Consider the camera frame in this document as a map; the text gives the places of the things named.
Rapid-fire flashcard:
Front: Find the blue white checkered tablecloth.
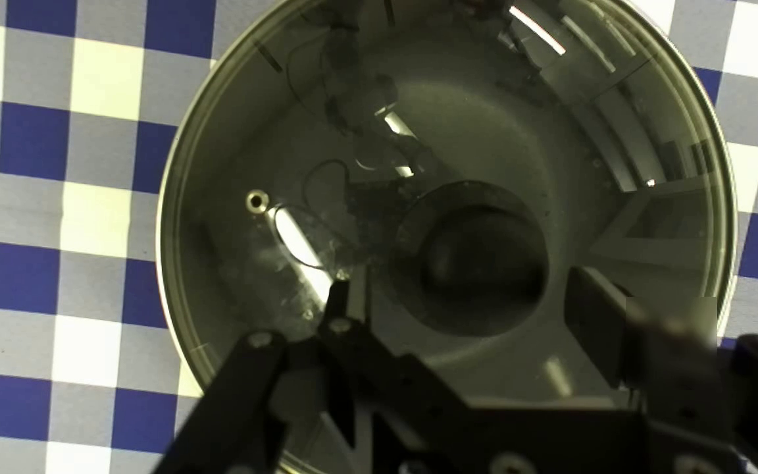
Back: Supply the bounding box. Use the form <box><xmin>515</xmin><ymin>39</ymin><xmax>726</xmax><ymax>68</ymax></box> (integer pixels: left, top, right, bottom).
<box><xmin>0</xmin><ymin>0</ymin><xmax>758</xmax><ymax>474</ymax></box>

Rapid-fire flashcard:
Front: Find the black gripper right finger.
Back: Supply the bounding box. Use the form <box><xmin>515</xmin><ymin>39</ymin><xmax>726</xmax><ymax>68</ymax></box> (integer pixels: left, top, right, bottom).
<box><xmin>564</xmin><ymin>263</ymin><xmax>758</xmax><ymax>474</ymax></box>

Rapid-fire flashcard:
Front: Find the glass pot lid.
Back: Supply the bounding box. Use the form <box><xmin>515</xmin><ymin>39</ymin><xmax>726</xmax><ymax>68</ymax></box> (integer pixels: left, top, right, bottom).
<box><xmin>152</xmin><ymin>0</ymin><xmax>740</xmax><ymax>474</ymax></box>

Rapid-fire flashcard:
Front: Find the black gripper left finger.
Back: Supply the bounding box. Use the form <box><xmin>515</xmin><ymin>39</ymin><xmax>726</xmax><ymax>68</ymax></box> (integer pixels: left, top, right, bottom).
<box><xmin>152</xmin><ymin>266</ymin><xmax>452</xmax><ymax>474</ymax></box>

